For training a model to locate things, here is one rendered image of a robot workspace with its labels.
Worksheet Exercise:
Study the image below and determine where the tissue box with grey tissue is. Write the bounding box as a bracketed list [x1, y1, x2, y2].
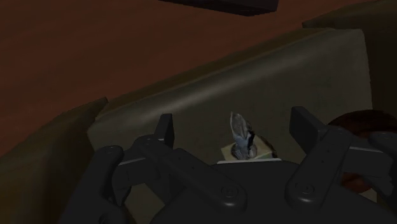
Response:
[220, 111, 282, 163]

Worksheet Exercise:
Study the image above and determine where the brown round bowl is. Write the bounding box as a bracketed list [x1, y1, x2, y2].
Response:
[327, 108, 397, 193]

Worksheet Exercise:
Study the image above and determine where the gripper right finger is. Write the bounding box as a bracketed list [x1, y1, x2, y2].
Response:
[284, 106, 397, 215]

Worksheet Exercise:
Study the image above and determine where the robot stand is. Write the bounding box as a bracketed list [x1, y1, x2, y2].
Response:
[158, 0, 279, 17]

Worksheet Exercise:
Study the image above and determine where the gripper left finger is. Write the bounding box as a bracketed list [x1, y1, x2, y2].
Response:
[59, 113, 248, 224]

